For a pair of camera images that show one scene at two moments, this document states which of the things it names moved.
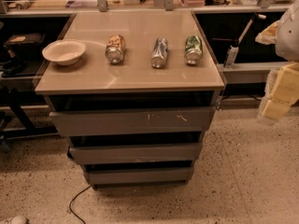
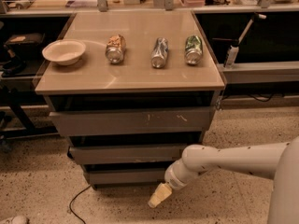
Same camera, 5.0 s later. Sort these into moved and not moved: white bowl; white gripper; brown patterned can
Moved: white gripper
Not moved: white bowl; brown patterned can
